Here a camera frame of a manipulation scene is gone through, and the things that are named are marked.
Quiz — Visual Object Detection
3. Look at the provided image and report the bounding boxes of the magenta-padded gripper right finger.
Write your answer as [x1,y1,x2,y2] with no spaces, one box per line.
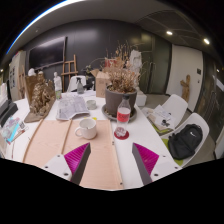
[131,142,183,187]

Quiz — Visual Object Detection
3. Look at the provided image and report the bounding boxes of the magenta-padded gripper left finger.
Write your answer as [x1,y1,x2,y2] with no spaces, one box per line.
[42,142,92,186]

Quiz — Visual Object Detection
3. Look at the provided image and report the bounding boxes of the light wooden board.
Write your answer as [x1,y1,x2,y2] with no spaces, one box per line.
[22,118,125,191]

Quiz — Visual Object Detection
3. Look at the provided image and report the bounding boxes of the white ceramic mug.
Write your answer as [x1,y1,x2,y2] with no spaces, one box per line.
[74,117,98,140]

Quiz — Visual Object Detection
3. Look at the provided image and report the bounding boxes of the flat round red coaster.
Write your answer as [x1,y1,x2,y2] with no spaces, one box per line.
[113,129,130,141]

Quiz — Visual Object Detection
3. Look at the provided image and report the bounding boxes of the black backpack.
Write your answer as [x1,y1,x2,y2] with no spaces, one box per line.
[167,123,204,161]

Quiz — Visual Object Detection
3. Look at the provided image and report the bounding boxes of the papers on chair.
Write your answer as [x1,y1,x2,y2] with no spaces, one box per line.
[147,104,177,132]

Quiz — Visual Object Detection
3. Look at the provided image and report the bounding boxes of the clear red-labelled drink bottle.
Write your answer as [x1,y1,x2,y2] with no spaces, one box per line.
[114,93,132,138]

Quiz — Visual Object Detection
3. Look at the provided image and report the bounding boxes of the open printed magazine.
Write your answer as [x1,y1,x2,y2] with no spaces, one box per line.
[55,95,91,121]

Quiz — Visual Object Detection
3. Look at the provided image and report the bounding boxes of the grey round plant saucer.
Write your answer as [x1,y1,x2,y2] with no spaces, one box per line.
[101,103,138,122]

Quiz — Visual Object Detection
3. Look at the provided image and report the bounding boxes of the white plastic chair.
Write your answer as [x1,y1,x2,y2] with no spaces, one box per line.
[161,112,210,168]
[141,93,189,137]
[66,75,88,93]

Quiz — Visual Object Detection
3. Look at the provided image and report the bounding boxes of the small white bowl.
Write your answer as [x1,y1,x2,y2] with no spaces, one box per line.
[86,99,98,111]

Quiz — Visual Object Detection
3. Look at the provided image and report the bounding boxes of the golden brown sculpture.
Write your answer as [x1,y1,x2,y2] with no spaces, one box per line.
[23,70,57,124]

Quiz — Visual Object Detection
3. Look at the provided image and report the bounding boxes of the colourful booklet stack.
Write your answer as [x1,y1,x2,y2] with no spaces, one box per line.
[0,115,29,146]

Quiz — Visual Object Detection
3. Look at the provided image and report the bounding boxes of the clear spray bottle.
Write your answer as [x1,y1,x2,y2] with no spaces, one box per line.
[75,77,85,95]

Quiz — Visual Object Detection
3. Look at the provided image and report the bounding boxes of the dried plant in grey pot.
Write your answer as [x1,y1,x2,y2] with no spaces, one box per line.
[101,42,142,118]

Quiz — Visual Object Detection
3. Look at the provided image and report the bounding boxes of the white plaster figure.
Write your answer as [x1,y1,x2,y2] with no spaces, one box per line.
[53,71,63,100]

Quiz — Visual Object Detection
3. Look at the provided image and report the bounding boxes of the brown cardboard box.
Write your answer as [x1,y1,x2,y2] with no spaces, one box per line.
[89,68,111,99]

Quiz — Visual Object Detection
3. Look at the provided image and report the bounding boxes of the wooden easel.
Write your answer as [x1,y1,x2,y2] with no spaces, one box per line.
[60,54,80,93]

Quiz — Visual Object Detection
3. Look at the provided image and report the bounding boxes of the dark wall screen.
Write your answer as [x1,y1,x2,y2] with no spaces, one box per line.
[28,36,67,71]

